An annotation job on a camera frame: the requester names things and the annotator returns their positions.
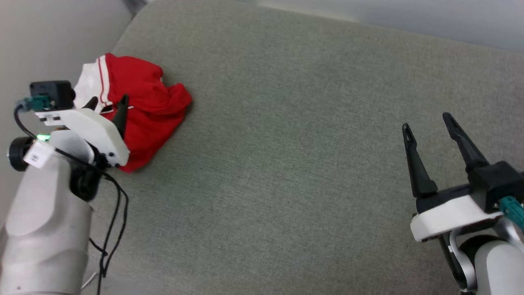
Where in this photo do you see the small white cable tie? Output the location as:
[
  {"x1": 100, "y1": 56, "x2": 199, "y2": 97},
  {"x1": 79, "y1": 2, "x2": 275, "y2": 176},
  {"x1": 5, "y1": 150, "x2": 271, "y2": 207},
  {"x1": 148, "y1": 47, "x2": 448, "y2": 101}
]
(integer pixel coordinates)
[{"x1": 81, "y1": 271, "x2": 99, "y2": 290}]

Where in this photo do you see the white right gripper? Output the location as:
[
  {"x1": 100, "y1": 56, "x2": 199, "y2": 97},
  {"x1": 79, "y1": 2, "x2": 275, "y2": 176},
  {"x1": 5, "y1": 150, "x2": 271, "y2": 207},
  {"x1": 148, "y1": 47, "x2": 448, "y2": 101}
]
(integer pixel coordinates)
[{"x1": 402, "y1": 112, "x2": 504, "y2": 242}]

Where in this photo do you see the white paper label tag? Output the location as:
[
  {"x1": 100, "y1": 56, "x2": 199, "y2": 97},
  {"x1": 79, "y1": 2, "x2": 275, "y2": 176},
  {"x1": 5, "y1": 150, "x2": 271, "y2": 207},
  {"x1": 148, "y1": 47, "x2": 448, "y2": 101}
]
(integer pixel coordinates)
[{"x1": 23, "y1": 141, "x2": 54, "y2": 169}]

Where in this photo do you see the grey fabric sofa cushion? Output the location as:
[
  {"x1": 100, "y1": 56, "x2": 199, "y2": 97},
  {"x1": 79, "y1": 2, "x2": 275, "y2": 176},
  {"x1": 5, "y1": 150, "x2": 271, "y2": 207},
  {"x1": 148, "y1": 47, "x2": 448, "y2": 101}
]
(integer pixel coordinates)
[{"x1": 82, "y1": 0, "x2": 524, "y2": 295}]

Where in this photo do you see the black cable teal plug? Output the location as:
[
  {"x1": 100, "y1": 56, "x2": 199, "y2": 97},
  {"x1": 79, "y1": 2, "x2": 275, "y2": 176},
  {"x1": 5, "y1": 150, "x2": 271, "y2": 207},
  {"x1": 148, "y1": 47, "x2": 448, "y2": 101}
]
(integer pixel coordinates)
[
  {"x1": 14, "y1": 95, "x2": 54, "y2": 139},
  {"x1": 499, "y1": 196, "x2": 524, "y2": 230}
]

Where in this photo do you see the red and white basketball jersey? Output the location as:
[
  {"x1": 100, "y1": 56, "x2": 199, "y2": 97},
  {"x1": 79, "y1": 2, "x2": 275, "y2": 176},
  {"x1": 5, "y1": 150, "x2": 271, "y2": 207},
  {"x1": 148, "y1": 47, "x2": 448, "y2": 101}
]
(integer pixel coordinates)
[{"x1": 73, "y1": 53, "x2": 193, "y2": 173}]

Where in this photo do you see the left black cable teal plug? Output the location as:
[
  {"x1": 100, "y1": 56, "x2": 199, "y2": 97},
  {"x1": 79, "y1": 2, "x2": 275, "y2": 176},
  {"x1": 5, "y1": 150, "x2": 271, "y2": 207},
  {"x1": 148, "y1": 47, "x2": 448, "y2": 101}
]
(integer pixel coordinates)
[{"x1": 14, "y1": 95, "x2": 54, "y2": 139}]

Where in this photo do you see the thin black cable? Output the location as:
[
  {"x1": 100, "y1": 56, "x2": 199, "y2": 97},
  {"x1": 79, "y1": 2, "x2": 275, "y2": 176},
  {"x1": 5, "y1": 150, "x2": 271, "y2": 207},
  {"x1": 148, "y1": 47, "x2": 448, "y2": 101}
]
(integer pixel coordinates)
[{"x1": 55, "y1": 148, "x2": 129, "y2": 295}]

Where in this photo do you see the right black cable teal plug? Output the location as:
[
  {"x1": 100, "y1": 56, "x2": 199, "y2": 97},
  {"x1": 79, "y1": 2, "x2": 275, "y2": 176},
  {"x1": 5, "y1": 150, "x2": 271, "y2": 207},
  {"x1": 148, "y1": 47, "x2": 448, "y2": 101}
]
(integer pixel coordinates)
[{"x1": 499, "y1": 196, "x2": 524, "y2": 230}]

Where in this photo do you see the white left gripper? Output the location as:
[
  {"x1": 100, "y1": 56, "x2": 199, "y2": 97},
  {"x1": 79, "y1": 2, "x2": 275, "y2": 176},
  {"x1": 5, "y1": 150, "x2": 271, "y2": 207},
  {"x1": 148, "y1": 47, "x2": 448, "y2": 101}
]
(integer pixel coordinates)
[{"x1": 36, "y1": 94, "x2": 131, "y2": 168}]

